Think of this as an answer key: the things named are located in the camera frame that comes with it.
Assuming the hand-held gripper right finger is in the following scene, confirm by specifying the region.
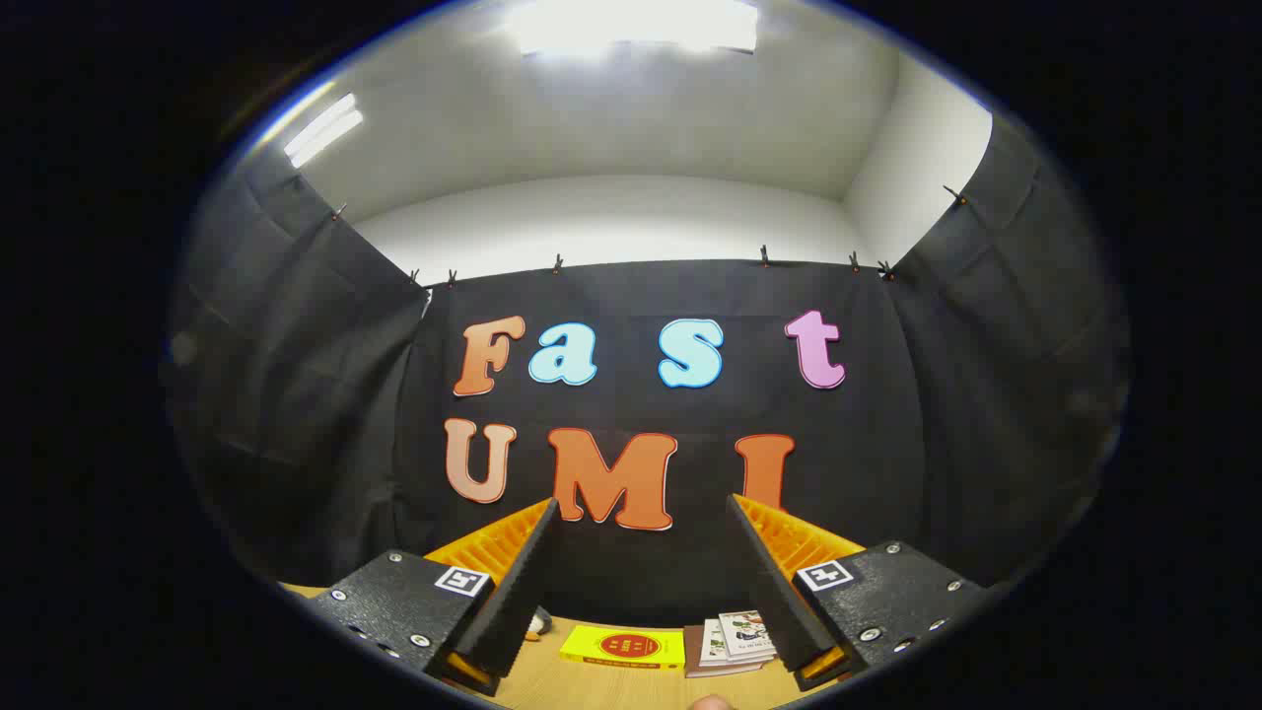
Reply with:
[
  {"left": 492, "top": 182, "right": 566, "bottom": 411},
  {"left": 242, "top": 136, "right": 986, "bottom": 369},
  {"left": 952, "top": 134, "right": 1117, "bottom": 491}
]
[{"left": 727, "top": 493, "right": 990, "bottom": 691}]

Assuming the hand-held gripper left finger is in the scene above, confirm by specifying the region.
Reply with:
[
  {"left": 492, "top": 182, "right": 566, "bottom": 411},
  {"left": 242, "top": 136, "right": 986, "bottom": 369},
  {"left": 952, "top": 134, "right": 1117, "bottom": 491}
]
[{"left": 308, "top": 498, "right": 561, "bottom": 697}]

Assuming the illustrated white book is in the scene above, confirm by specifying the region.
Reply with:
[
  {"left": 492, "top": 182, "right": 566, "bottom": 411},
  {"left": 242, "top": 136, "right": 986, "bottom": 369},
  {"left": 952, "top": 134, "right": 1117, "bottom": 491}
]
[{"left": 718, "top": 610, "right": 778, "bottom": 660}]

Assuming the brown cover book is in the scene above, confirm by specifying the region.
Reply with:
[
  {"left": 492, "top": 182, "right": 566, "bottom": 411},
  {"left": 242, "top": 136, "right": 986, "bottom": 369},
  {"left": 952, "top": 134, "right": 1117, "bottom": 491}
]
[{"left": 683, "top": 624, "right": 765, "bottom": 679}]

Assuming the yellow book with red circle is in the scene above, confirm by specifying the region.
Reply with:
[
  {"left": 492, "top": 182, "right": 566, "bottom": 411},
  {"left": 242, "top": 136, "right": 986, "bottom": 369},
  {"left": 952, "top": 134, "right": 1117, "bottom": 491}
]
[{"left": 559, "top": 624, "right": 686, "bottom": 672}]

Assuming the plain black side cloth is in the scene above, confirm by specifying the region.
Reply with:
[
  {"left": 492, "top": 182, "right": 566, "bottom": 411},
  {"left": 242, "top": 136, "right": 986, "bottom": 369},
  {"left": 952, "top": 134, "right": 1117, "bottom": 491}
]
[
  {"left": 887, "top": 113, "right": 1133, "bottom": 593},
  {"left": 163, "top": 148, "right": 435, "bottom": 588}
]

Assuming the row of cloth clips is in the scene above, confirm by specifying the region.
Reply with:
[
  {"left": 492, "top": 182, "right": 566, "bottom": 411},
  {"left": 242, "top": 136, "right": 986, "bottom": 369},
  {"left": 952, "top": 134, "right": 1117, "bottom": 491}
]
[{"left": 330, "top": 182, "right": 972, "bottom": 292}]

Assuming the ceiling light panel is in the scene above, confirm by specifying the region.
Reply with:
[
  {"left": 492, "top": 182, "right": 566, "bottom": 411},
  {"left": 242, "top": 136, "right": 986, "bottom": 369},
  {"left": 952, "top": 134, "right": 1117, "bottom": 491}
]
[
  {"left": 284, "top": 94, "right": 364, "bottom": 169},
  {"left": 508, "top": 0, "right": 760, "bottom": 56}
]

